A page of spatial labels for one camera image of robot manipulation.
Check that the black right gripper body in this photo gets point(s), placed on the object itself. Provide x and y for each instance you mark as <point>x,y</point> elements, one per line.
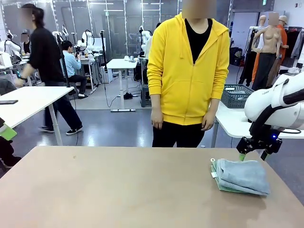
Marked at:
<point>263,144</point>

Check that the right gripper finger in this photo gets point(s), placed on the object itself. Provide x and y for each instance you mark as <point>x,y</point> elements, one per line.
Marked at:
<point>243,146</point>
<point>268,153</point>

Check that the light blue terry towel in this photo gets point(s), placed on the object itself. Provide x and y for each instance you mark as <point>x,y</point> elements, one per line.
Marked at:
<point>244,175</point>

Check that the green terry towel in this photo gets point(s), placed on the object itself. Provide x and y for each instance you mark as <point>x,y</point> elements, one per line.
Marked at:
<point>213,168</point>

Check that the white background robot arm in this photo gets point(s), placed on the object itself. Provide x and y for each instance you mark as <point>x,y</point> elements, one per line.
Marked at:
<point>14,46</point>
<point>146,35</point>
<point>85,39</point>

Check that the person's left forearm yellow sleeve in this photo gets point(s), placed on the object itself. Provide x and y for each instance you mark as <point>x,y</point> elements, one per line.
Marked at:
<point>219,90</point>

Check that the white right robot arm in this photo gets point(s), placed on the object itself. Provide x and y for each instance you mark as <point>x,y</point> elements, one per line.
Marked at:
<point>261,104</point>

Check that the person's right forearm yellow sleeve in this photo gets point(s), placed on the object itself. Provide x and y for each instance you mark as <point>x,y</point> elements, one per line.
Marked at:
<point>155,95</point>

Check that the dark grey plastic basket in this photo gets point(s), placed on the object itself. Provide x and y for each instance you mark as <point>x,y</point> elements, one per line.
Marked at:
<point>234,101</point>

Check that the person's left hand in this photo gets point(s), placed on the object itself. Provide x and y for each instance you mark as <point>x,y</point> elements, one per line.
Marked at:
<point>208,121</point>

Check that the person's right hand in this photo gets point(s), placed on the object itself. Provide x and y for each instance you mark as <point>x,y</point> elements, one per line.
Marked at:
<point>156,120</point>

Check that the white side desk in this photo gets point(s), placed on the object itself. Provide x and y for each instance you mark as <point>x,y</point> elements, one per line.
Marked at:
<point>228,123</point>

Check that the black phone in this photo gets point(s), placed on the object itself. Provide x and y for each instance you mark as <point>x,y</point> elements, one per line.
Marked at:
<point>8,102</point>

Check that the white desk with curved edge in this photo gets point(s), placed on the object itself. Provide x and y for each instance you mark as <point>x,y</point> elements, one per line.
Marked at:
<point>35,95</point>

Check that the white box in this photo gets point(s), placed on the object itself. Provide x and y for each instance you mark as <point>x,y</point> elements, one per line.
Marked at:
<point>6,59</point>

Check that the black tripod pole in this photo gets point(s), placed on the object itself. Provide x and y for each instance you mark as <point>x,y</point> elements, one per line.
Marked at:
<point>67,79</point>
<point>104,52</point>

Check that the long-haired person in black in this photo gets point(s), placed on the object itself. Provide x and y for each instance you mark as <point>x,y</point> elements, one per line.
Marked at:
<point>45,59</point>

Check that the person in yellow hoodie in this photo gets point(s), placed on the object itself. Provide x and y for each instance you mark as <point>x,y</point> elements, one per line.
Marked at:
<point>187,83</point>

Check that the standing background person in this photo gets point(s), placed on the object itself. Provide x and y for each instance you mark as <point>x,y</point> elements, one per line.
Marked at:
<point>26,47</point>

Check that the black bag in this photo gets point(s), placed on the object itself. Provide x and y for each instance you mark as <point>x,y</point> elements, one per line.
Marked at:
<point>235,57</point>

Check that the seated person in light-blue shirt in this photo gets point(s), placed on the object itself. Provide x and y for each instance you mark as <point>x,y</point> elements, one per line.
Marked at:
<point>71,64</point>

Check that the clothes rack with garments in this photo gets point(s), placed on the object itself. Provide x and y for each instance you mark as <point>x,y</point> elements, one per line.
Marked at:
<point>291,47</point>

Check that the bare beige mannequin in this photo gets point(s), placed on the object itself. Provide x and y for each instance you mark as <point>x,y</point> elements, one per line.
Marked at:
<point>268,38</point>

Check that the white workbench desk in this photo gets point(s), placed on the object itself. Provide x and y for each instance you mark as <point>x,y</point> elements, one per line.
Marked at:
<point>91,58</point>

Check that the black sneakers pair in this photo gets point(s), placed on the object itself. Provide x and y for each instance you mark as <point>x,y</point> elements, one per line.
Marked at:
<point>128,96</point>

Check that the white standing desk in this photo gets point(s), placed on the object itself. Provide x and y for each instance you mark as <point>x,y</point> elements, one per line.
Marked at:
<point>118,63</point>

